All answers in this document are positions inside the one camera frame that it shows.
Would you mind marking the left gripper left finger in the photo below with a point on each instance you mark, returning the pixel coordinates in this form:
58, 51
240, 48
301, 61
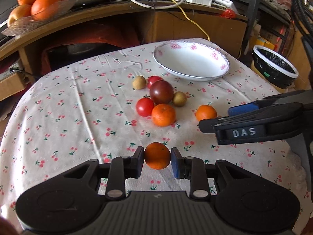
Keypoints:
122, 168

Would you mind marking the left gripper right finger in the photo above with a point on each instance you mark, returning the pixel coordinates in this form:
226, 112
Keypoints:
192, 169

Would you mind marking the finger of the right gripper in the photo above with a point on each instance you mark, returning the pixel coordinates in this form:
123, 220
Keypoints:
267, 124
278, 99

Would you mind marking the small orange mandarin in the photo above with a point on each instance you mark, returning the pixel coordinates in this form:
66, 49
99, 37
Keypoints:
205, 112
157, 156

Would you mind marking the larger orange mandarin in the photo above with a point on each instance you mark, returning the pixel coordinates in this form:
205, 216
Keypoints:
163, 115

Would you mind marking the round red tomato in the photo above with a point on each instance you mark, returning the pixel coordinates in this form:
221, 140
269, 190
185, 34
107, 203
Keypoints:
144, 107

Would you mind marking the dark purple tomato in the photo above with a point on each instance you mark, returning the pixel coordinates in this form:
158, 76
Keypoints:
161, 92

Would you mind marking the oval red tomato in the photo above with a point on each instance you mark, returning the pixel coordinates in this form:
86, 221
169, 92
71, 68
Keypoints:
153, 79

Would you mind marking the yellow trash bin black liner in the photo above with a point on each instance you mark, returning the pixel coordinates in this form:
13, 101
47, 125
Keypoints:
275, 68

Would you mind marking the cherry print tablecloth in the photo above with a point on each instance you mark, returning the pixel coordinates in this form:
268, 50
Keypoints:
86, 110

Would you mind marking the white floral plate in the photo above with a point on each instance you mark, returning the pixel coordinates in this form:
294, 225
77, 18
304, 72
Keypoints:
191, 60

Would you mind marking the black metal shelf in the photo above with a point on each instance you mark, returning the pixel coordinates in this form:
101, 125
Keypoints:
269, 4

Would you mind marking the small red bag on desk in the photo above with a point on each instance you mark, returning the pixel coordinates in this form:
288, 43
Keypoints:
228, 14

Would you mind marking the white labelled box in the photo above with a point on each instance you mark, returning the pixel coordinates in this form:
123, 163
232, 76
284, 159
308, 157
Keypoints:
229, 4

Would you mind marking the red plastic bag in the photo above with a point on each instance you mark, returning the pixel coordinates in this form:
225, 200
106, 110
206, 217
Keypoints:
83, 41

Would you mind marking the wooden desk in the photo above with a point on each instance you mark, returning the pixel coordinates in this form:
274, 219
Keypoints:
188, 21

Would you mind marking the white router box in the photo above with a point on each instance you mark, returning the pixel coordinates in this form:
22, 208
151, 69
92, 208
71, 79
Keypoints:
201, 2

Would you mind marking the glass fruit bowl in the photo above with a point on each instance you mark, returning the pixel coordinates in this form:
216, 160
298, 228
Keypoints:
29, 23

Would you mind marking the yellow-red apple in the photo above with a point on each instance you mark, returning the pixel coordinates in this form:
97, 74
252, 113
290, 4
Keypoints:
19, 12

